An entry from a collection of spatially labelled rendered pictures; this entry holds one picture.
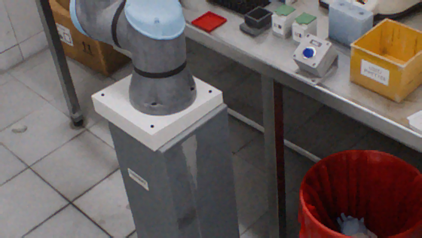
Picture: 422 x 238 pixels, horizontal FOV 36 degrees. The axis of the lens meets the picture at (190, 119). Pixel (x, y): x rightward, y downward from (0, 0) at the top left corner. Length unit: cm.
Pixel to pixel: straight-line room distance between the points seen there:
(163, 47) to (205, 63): 133
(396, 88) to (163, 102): 49
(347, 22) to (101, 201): 131
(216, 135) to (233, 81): 105
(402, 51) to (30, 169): 168
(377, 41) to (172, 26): 50
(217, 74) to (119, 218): 68
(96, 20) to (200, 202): 50
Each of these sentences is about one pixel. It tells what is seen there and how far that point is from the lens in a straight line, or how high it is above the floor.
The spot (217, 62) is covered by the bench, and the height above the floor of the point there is 27.
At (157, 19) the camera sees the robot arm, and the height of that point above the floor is 113.
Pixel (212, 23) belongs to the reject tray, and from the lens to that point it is 173.
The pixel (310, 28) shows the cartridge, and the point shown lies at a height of 92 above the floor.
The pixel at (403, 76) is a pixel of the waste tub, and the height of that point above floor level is 95.
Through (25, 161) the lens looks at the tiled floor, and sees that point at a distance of 279.
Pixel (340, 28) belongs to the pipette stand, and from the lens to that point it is 160.
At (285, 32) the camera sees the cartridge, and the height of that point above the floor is 89.
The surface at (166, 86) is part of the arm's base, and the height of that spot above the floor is 98.
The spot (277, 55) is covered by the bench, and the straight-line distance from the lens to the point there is 160.
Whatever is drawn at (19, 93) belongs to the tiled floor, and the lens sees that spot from 318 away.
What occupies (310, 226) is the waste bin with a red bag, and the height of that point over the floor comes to 40.
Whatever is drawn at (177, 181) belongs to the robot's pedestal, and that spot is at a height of 76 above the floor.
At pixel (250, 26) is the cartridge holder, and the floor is 89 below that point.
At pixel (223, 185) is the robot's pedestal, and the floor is 64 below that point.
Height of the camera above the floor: 180
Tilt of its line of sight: 40 degrees down
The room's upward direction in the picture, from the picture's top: 9 degrees counter-clockwise
